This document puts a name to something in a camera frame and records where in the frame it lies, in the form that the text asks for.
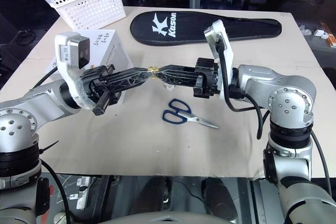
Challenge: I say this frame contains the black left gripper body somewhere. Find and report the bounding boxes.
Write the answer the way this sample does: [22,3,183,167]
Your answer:
[78,63,124,116]

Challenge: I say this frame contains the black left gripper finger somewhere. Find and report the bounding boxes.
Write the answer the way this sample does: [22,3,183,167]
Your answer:
[110,73,151,93]
[106,67,151,83]

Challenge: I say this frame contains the blue handled scissors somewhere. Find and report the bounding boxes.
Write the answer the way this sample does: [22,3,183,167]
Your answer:
[162,98,220,130]

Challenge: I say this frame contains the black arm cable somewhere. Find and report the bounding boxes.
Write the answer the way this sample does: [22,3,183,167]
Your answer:
[33,66,58,88]
[214,36,264,140]

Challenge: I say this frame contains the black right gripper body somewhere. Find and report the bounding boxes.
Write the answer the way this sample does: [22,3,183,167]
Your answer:
[193,58,220,98]

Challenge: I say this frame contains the white perforated plastic basket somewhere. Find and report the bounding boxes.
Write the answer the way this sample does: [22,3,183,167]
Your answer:
[39,0,127,30]

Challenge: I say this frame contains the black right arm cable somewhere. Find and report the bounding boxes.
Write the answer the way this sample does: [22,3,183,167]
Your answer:
[214,36,264,140]

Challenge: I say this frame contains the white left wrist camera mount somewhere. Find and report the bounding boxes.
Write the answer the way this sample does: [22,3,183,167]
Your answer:
[54,31,97,111]

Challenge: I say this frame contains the white power strip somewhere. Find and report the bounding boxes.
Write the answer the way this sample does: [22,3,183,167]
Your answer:
[69,176,93,209]

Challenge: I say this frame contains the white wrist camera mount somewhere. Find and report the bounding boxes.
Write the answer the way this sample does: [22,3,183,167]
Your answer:
[204,19,234,101]
[54,31,97,111]

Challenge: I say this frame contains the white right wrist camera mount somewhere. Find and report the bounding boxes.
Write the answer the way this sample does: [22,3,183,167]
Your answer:
[204,19,234,101]

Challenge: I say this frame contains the white box with slot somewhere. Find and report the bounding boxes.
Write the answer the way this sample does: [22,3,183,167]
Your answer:
[78,28,133,104]

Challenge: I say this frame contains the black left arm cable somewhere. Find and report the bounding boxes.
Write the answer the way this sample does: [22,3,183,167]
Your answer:
[33,66,58,88]

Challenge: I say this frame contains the dark rounded shape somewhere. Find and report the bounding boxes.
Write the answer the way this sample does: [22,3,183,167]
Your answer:
[203,178,238,221]
[138,176,173,216]

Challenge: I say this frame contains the small boxes on floor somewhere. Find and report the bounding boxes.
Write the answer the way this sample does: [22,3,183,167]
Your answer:
[298,22,336,49]

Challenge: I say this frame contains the black Kason racket cover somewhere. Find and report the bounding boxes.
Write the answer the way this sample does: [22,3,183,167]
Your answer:
[130,11,282,46]

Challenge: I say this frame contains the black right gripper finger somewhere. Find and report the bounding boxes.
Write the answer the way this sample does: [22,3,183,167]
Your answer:
[156,74,196,87]
[155,64,196,76]

